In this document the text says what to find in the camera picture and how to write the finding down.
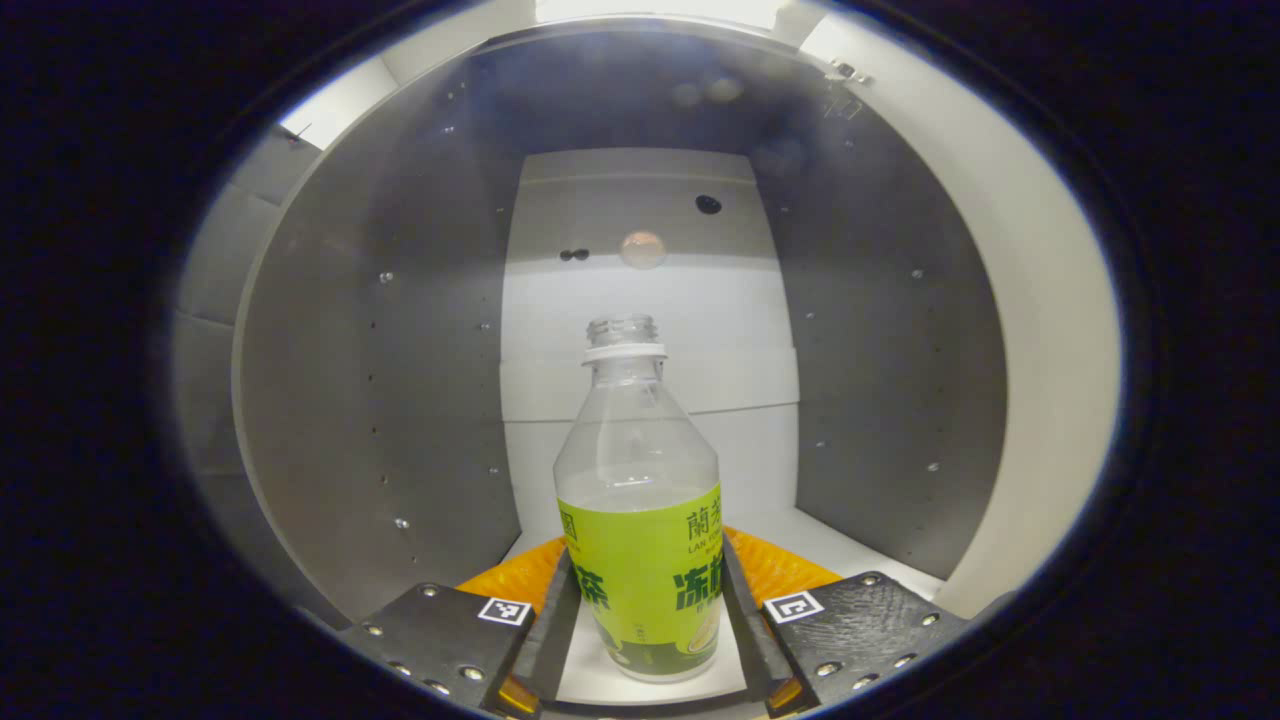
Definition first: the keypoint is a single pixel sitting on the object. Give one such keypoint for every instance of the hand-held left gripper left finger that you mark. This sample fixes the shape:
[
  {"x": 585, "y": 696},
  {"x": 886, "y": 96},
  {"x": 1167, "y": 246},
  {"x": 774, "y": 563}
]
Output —
[{"x": 560, "y": 630}]

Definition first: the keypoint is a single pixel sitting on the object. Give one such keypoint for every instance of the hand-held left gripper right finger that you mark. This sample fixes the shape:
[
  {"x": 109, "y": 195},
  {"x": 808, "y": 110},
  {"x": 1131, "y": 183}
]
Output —
[{"x": 745, "y": 630}]

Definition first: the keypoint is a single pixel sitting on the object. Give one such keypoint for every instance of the metal cabinet hinge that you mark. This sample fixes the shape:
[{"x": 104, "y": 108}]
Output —
[{"x": 848, "y": 85}]

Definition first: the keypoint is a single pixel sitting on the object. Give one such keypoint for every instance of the clear bottle with green label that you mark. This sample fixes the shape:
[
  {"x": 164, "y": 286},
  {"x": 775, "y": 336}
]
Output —
[{"x": 640, "y": 560}]

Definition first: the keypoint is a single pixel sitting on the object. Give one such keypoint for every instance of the large ceiling light panel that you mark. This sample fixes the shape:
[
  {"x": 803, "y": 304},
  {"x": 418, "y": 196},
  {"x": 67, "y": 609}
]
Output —
[{"x": 650, "y": 8}]

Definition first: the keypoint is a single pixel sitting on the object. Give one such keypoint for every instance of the grey cabinet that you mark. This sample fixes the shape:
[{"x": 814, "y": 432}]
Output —
[{"x": 400, "y": 400}]

